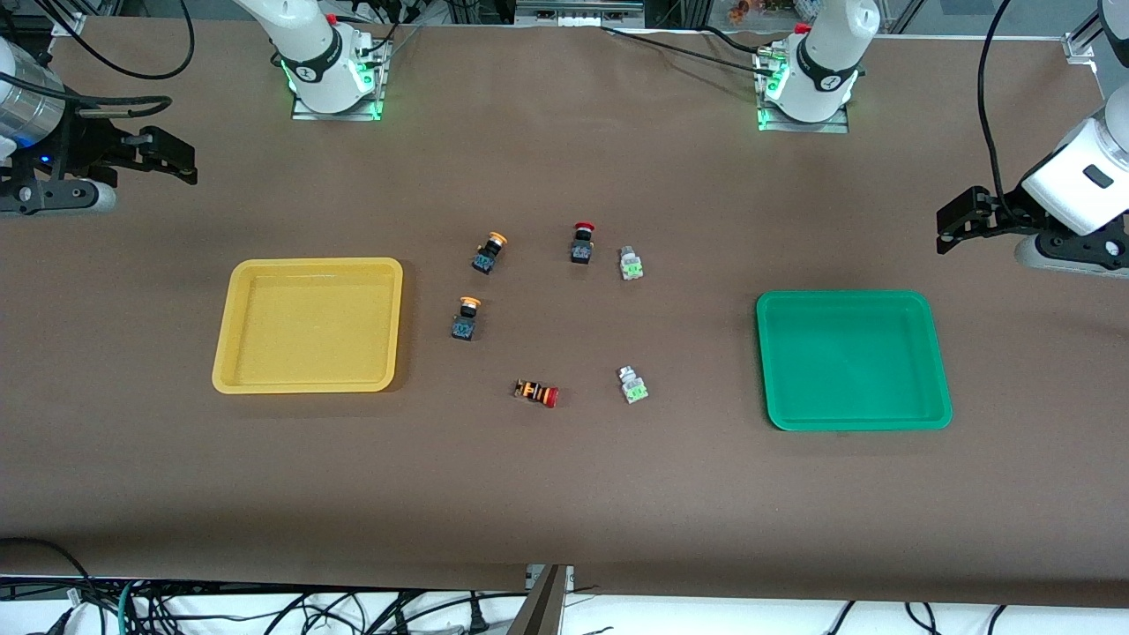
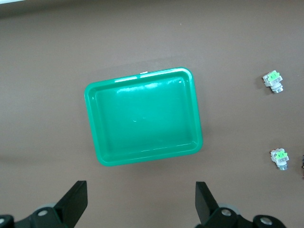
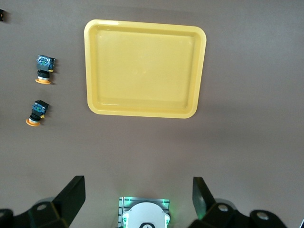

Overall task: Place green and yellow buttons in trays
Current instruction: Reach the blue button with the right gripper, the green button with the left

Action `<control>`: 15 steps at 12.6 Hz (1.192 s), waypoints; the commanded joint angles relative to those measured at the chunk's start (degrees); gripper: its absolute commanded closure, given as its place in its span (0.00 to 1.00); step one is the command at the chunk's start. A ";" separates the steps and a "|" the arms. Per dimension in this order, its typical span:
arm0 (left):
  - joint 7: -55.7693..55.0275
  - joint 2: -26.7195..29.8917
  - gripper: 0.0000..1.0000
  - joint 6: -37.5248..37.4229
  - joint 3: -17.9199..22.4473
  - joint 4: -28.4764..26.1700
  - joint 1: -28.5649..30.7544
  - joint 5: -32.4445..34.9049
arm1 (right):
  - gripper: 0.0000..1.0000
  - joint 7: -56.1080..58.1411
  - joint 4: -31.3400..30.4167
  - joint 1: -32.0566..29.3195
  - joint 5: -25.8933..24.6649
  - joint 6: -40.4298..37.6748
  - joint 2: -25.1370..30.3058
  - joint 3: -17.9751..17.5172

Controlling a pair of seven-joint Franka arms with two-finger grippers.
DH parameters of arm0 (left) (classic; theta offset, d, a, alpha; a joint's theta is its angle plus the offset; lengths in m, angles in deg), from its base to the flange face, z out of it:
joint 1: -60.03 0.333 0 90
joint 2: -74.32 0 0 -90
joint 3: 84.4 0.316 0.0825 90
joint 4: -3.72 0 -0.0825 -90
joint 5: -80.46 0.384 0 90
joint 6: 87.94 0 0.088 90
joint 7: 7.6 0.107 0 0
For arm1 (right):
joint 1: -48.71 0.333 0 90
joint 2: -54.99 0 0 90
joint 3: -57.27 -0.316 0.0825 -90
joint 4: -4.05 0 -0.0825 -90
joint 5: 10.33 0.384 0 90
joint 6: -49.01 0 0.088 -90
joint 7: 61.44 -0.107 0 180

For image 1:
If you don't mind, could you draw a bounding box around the green plastic tray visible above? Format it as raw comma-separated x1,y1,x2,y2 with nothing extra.
756,290,953,431

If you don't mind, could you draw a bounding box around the yellow plastic tray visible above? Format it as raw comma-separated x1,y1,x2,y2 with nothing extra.
212,258,404,394

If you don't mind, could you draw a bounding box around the silver metal box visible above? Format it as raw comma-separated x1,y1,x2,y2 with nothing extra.
516,0,646,28

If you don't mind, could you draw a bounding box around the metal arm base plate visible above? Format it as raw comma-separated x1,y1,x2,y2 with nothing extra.
756,49,850,134
291,40,387,122

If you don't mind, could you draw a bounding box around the black cable on table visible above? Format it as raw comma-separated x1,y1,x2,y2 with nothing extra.
600,25,773,70

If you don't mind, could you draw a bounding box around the thick black cable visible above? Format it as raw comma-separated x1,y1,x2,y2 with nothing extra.
0,537,94,611

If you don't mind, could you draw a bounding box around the aluminium frame post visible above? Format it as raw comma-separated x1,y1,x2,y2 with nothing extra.
512,564,574,635

